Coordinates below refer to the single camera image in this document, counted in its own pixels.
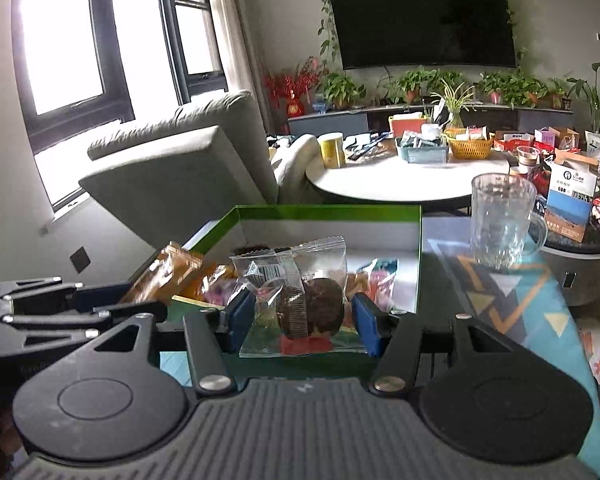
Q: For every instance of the pink white box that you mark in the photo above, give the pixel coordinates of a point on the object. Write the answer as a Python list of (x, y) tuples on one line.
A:
[(555, 137)]

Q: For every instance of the floral cloth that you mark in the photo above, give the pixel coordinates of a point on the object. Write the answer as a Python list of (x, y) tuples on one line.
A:
[(597, 350)]

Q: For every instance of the small potted pothos plant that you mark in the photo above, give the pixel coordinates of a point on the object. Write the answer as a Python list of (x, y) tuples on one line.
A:
[(341, 91)]

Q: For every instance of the black wall socket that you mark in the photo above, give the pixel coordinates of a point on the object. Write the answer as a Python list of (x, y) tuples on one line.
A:
[(80, 259)]

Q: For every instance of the grey round side table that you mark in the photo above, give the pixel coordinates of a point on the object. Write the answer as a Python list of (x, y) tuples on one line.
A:
[(585, 270)]

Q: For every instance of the grey fabric sofa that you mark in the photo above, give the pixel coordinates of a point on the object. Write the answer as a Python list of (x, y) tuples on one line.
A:
[(190, 175)]

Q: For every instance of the tall leafy plant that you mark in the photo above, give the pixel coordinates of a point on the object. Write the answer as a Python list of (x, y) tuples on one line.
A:
[(592, 95)]

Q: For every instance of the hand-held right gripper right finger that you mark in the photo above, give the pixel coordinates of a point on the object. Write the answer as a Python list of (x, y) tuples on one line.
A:
[(367, 324)]

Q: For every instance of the hanging green vine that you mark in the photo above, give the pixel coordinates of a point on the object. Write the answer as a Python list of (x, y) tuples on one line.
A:
[(327, 10)]

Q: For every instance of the orange wicker basket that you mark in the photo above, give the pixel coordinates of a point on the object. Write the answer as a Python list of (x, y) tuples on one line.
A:
[(470, 147)]

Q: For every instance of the clear cookie packet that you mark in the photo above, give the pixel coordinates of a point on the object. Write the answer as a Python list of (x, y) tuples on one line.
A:
[(305, 300)]

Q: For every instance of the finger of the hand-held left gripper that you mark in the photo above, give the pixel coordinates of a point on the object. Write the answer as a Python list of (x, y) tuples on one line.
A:
[(100, 294), (130, 311)]

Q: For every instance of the teal pink snack packet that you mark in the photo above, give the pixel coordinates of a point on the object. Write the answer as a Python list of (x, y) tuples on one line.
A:
[(380, 280)]

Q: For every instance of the orange tissue box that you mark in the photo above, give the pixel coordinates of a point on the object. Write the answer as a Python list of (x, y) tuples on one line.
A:
[(407, 126)]

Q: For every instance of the black framed window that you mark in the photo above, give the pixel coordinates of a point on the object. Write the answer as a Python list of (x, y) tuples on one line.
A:
[(105, 60)]

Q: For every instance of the grey television cabinet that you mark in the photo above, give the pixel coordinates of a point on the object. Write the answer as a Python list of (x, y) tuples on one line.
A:
[(330, 121)]

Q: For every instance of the round white table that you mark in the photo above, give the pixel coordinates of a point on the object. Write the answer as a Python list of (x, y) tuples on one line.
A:
[(405, 180)]

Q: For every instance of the beige curtain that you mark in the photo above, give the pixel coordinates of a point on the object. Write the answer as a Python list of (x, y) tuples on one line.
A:
[(240, 35)]

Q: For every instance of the orange snack packet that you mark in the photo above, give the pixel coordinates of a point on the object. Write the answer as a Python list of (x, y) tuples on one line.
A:
[(212, 280), (160, 272)]

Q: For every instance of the green cardboard box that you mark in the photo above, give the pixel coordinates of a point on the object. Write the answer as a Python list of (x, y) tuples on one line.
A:
[(330, 230)]

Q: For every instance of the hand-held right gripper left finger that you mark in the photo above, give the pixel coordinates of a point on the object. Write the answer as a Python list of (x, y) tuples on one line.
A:
[(240, 317)]

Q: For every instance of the row of potted green plants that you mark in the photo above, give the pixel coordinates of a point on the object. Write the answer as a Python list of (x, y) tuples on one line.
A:
[(515, 89)]

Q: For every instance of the white blue carton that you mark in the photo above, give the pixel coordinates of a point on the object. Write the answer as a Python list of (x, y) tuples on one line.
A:
[(570, 200)]

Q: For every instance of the black wall television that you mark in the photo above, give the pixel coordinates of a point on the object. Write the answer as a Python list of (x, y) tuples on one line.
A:
[(422, 17)]

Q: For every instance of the blue plastic basket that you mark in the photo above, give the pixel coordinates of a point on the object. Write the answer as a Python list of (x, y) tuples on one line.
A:
[(422, 152)]

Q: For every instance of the wide potted pothos plant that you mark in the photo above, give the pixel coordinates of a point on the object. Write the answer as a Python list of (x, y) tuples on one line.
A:
[(420, 82)]

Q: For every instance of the clear glass mug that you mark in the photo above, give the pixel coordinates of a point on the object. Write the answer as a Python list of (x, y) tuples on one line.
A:
[(502, 220)]

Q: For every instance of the yellow can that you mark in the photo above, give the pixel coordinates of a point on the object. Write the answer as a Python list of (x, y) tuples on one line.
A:
[(332, 151)]

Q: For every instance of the spider plant in glass vase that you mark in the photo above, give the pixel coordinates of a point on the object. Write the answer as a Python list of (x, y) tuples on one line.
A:
[(452, 102)]

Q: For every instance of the clear plastic cup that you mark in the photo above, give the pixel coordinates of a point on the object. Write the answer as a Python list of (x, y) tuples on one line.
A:
[(527, 159)]

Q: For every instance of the red flower decoration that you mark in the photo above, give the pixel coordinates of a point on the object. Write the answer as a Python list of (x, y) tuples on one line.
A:
[(295, 87)]

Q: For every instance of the patterned teal table mat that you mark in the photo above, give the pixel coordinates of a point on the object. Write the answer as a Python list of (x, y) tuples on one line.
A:
[(520, 310)]

